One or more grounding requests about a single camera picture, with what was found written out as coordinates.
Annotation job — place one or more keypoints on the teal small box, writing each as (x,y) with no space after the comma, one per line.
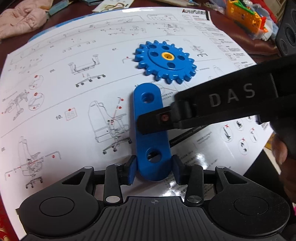
(58,7)

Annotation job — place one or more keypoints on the blue plastic gear wheel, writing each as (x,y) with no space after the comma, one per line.
(165,61)

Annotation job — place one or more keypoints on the pink padded jacket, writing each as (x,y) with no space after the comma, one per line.
(26,17)

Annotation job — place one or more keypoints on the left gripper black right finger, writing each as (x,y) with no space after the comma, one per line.
(193,177)

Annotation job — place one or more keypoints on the blue board under sheet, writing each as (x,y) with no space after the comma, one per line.
(58,25)

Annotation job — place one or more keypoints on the white booklet with letters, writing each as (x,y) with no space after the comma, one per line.
(110,5)

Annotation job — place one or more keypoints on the colourful building block toy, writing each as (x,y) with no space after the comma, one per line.
(246,17)

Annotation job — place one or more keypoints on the blue three-hole plastic bar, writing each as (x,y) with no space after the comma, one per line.
(152,144)

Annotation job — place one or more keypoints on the white assembly instruction sheet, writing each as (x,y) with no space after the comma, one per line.
(66,95)

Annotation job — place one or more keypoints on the red open-top box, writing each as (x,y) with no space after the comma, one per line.
(7,232)

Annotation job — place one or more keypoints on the person's right hand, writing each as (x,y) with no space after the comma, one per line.
(287,167)

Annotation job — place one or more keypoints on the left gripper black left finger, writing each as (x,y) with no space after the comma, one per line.
(115,176)

